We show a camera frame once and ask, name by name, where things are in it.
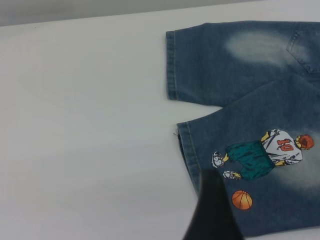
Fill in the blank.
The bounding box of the blue denim shorts basketball print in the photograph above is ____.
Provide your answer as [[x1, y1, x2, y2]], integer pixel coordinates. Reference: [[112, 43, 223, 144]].
[[164, 20, 320, 240]]

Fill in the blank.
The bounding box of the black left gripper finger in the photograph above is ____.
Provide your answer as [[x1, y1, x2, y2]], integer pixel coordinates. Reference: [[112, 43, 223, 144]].
[[182, 169, 245, 240]]

